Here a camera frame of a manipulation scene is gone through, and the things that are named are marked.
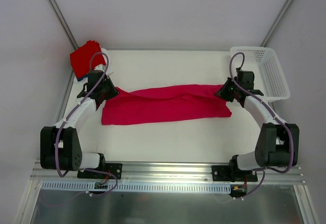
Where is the folded red t-shirt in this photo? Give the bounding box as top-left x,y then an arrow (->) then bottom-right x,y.
70,40 -> 101,77

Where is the aluminium mounting rail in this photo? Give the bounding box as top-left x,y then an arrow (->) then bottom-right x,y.
30,159 -> 305,184

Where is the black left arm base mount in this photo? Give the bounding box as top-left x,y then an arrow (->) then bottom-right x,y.
77,163 -> 123,180

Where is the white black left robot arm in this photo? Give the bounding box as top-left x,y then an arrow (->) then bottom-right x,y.
40,70 -> 119,178

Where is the white plastic mesh basket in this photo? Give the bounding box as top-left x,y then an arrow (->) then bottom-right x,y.
230,46 -> 290,102

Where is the white slotted cable duct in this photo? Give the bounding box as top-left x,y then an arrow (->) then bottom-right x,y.
41,181 -> 231,194

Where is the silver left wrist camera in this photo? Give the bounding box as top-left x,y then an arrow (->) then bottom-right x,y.
94,65 -> 114,76

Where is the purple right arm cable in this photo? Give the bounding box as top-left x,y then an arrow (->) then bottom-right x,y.
229,52 -> 296,201

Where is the folded blue t-shirt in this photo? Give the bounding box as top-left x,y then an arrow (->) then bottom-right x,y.
76,74 -> 88,82

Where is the crimson pink t-shirt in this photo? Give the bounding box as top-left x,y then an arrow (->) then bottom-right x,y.
101,85 -> 232,125

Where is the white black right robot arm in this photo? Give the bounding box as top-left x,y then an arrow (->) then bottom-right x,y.
215,68 -> 300,182

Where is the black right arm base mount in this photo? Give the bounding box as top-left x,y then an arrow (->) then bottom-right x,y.
211,165 -> 258,182

